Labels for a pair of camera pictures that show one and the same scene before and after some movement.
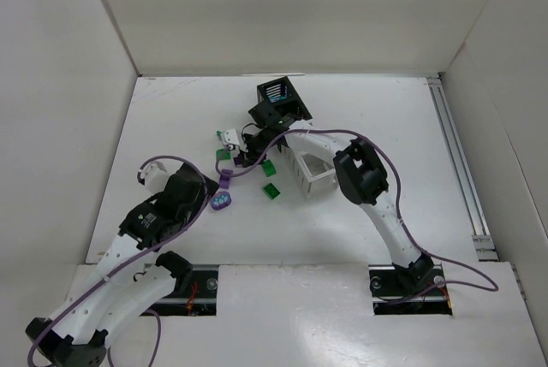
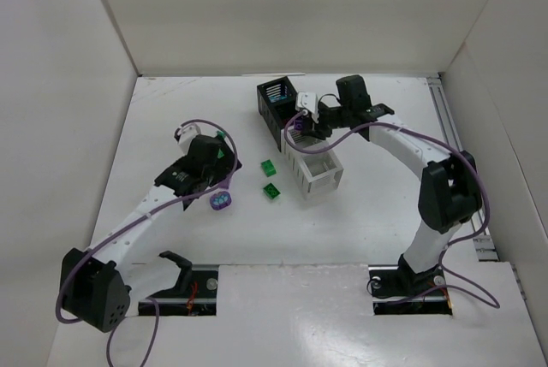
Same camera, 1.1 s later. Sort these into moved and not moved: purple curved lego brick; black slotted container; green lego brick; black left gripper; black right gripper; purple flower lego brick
Moved: black right gripper; black left gripper
Not moved: black slotted container; purple flower lego brick; purple curved lego brick; green lego brick
